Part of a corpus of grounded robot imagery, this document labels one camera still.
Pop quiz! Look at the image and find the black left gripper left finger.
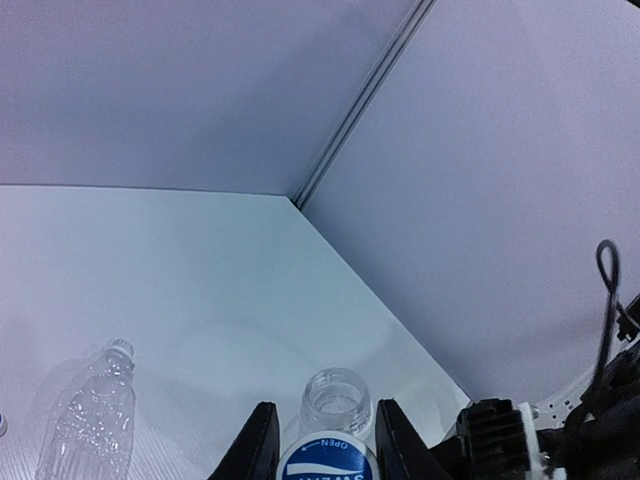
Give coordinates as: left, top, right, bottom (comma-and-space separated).
208, 402, 280, 480

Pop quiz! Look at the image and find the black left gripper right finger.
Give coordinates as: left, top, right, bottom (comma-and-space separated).
375, 399, 440, 480

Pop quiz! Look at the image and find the white bottle cap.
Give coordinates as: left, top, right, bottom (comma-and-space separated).
276, 431, 381, 480

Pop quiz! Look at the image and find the clear bottle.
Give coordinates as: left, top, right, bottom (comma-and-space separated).
281, 367, 375, 448
35, 339, 136, 479

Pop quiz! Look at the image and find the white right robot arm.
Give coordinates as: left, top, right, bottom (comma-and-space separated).
535, 298, 639, 479

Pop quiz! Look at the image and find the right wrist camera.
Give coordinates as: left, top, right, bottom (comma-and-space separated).
455, 398, 553, 480

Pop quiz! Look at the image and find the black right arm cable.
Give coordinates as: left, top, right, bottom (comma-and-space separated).
579, 239, 621, 406

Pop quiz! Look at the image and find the right aluminium frame post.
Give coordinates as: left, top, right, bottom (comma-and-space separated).
290, 0, 437, 212

